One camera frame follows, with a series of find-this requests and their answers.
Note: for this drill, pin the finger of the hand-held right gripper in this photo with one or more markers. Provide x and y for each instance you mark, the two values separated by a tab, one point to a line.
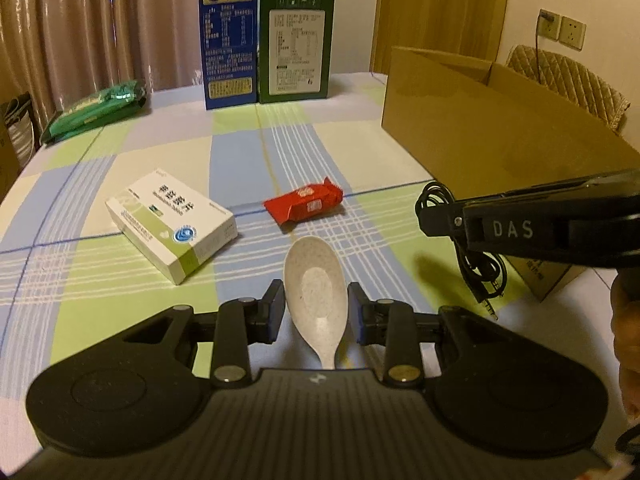
442	217

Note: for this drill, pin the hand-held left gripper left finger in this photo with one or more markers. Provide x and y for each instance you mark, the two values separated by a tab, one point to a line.
276	310

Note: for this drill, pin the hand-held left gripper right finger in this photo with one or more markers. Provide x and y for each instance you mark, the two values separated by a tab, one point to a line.
356	310

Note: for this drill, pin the white speckled spoon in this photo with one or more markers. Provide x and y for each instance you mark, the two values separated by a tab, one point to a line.
314	280

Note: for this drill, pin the large cardboard box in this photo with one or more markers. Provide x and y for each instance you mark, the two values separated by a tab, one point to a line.
500	125

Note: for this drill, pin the checked cloth covered desktop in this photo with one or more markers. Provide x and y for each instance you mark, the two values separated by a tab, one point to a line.
100	285

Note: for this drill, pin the person's right hand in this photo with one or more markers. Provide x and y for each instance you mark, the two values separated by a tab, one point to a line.
627	340

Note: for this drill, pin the red snack packet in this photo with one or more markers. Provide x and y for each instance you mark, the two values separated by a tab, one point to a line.
305	202

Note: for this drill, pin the white green medicine box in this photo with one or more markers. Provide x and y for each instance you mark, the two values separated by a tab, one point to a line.
170	225

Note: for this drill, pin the quilted beige chair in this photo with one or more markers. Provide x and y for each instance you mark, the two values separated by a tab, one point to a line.
575	80

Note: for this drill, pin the wooden door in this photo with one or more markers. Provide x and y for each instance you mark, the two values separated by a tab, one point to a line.
440	10

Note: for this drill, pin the tall green carton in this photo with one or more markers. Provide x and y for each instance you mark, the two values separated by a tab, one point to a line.
296	45

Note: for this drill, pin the green plastic packet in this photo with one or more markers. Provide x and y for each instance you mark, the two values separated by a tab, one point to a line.
95	110

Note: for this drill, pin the tall blue carton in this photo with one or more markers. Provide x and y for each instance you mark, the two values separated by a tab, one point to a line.
230	35

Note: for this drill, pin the black silver shopping bag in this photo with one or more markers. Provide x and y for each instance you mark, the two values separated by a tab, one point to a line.
22	125

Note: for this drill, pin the pink pleated curtain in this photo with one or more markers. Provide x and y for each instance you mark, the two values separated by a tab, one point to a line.
90	25

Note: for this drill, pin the empty wall socket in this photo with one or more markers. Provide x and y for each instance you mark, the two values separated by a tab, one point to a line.
572	32

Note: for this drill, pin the wall socket with plug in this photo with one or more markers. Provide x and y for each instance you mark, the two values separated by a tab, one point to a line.
548	22

